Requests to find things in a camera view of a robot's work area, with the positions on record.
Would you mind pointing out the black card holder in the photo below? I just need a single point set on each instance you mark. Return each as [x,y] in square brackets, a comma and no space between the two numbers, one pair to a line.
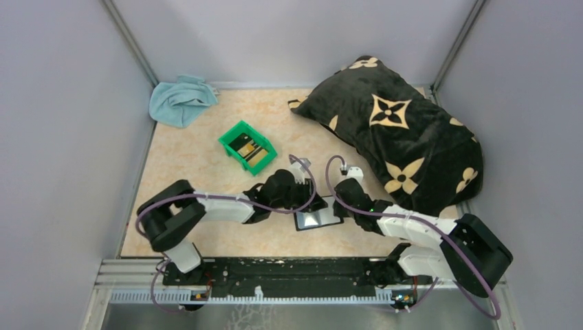
[318,219]

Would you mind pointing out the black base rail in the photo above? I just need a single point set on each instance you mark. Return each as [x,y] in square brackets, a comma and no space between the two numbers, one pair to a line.
[340,277]

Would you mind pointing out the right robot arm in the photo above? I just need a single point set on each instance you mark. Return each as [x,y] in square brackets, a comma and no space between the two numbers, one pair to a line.
[462,250]

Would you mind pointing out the light blue cloth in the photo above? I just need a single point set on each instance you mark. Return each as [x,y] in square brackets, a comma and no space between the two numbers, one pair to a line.
[177,104]

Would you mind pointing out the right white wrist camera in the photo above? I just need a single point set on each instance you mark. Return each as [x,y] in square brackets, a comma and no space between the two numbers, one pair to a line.
[352,172]

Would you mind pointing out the gold card in bin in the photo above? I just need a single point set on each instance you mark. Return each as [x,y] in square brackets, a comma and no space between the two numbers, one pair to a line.
[251,152]

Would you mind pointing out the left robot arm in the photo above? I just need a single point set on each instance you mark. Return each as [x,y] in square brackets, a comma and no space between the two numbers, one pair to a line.
[167,218]

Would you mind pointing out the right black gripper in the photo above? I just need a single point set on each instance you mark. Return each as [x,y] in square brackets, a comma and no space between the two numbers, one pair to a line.
[340,200]

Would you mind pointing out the green plastic bin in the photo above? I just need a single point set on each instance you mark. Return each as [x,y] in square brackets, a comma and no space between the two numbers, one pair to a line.
[244,127]

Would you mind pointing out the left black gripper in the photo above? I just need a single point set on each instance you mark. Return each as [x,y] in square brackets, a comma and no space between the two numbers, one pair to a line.
[308,190]

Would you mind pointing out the black floral pillow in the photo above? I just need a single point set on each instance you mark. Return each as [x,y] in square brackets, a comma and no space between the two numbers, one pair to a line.
[424,157]

